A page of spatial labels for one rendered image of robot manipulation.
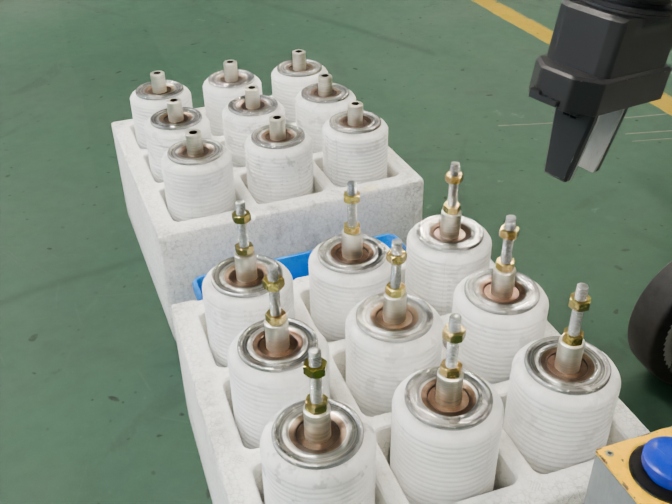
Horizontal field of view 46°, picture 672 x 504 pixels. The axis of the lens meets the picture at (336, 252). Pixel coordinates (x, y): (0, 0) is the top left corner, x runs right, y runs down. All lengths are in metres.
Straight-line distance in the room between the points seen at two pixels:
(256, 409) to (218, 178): 0.42
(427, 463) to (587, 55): 0.35
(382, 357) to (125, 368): 0.48
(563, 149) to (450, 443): 0.25
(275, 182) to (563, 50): 0.62
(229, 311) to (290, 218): 0.32
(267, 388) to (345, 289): 0.17
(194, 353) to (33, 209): 0.75
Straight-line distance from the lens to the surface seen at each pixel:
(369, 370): 0.77
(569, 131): 0.59
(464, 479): 0.70
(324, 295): 0.85
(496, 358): 0.82
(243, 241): 0.81
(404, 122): 1.77
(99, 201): 1.54
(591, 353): 0.76
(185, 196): 1.08
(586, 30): 0.56
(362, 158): 1.14
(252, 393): 0.73
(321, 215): 1.12
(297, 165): 1.10
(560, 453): 0.76
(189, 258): 1.09
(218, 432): 0.77
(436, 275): 0.88
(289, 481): 0.64
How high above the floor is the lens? 0.73
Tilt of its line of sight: 34 degrees down
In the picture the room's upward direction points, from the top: 1 degrees counter-clockwise
